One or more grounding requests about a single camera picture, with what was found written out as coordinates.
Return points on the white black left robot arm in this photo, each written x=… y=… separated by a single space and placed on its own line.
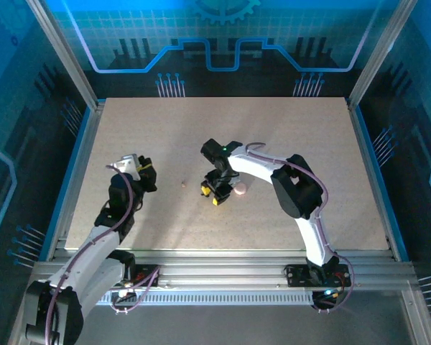
x=90 y=251

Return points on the long aluminium base rail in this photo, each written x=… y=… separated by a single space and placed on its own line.
x=219 y=269

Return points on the aluminium side rail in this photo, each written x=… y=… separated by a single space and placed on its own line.
x=373 y=172
x=79 y=172

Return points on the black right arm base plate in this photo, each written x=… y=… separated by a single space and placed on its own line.
x=296 y=275

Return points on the pink round charging case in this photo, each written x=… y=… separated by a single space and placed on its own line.
x=240 y=189

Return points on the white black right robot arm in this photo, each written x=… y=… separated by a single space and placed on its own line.
x=258 y=167

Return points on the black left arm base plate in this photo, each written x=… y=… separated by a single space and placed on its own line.
x=149 y=275

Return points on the aluminium frame post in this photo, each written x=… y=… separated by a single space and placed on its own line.
x=418 y=323
x=380 y=54
x=17 y=334
x=64 y=54

